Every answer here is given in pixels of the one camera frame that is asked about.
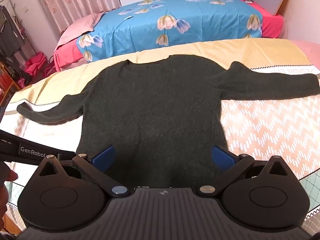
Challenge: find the dark green knit sweater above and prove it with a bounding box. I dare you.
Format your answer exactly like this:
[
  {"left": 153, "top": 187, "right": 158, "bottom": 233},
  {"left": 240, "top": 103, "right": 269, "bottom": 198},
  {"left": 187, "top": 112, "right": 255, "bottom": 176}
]
[{"left": 16, "top": 54, "right": 320, "bottom": 188}]

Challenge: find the clothes rack with dark garments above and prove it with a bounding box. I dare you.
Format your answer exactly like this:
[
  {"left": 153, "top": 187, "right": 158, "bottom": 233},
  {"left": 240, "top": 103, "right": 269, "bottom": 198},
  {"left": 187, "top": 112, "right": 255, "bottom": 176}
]
[{"left": 1, "top": 0, "right": 36, "bottom": 66}]

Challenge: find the person's left hand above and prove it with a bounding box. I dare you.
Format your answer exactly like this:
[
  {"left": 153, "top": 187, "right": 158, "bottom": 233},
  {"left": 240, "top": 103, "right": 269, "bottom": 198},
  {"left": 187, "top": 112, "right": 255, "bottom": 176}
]
[{"left": 0, "top": 161, "right": 18, "bottom": 230}]

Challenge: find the orange wooden shelf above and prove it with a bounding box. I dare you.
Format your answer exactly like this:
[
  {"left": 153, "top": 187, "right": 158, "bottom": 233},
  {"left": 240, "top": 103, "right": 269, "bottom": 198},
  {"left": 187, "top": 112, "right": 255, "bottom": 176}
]
[{"left": 0, "top": 63, "right": 20, "bottom": 107}]

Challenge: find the yellow patterned bedspread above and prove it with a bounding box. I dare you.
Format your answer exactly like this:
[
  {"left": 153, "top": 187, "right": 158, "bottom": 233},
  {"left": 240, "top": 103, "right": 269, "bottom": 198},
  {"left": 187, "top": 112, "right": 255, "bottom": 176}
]
[{"left": 0, "top": 37, "right": 320, "bottom": 221}]

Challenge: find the pink bag on floor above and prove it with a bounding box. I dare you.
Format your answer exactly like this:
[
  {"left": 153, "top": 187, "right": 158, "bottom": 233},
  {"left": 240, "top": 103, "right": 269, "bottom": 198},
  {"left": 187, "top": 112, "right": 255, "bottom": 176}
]
[{"left": 23, "top": 51, "right": 48, "bottom": 77}]

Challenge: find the pink pillow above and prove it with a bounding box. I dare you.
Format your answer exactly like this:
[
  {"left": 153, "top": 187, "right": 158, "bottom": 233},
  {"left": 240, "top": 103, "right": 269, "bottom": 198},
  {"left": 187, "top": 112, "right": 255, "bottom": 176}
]
[{"left": 54, "top": 12, "right": 105, "bottom": 51}]

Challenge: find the blue floral quilt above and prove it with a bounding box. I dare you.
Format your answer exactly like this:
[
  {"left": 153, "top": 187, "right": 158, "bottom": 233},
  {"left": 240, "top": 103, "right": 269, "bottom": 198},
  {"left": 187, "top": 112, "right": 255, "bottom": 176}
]
[{"left": 75, "top": 0, "right": 264, "bottom": 63}]

